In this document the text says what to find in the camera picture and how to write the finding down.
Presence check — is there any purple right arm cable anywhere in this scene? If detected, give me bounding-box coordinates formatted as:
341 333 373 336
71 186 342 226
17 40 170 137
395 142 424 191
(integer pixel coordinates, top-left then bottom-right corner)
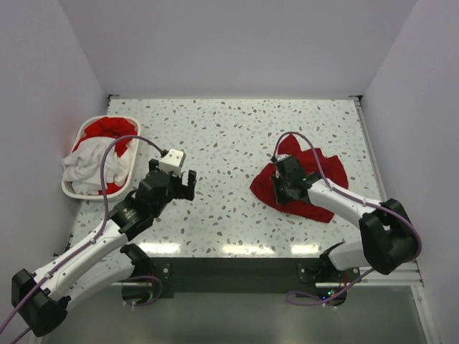
270 131 422 308

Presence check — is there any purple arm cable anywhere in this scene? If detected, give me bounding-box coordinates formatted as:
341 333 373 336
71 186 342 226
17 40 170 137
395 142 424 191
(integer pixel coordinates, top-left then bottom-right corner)
270 131 422 308
0 135 166 344

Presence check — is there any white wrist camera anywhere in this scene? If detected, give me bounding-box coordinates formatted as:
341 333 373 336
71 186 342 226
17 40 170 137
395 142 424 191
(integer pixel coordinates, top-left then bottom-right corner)
158 149 186 176
273 154 290 163

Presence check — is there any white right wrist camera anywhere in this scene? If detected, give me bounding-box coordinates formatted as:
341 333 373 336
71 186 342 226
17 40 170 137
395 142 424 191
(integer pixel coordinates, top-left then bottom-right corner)
273 154 290 163

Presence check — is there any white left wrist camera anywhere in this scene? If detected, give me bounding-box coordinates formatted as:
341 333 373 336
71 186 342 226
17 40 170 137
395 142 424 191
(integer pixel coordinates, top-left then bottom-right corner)
158 149 186 176

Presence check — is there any white t-shirt in basket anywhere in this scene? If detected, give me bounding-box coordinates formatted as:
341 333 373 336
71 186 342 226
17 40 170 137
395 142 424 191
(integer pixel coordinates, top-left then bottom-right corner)
62 137 129 196

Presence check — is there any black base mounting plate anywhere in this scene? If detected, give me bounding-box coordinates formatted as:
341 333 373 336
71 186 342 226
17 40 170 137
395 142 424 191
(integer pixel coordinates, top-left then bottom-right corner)
107 256 361 307

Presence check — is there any dark red t-shirt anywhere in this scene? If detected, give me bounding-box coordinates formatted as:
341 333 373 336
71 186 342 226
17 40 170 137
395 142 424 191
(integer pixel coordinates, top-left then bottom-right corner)
250 135 349 224

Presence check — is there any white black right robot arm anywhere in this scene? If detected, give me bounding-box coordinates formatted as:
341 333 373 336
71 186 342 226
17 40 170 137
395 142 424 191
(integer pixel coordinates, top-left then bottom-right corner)
272 156 421 282

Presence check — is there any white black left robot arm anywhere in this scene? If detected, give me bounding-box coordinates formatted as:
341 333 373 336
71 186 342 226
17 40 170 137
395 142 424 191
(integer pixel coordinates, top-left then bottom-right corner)
11 158 197 338

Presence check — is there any bright red t-shirt in basket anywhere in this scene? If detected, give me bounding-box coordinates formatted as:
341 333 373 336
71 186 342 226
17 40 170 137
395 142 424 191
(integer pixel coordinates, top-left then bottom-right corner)
77 117 138 147

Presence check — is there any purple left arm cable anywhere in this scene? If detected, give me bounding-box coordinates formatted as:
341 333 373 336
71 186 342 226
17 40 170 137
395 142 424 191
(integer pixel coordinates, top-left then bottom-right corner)
0 135 166 344

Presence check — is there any white laundry basket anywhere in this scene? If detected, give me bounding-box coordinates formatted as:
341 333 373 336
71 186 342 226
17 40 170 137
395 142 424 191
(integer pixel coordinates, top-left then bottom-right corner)
61 116 141 201

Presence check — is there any aluminium table frame rail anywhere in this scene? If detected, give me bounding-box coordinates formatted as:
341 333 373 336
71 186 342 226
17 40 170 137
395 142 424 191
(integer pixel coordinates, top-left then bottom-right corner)
349 93 440 344

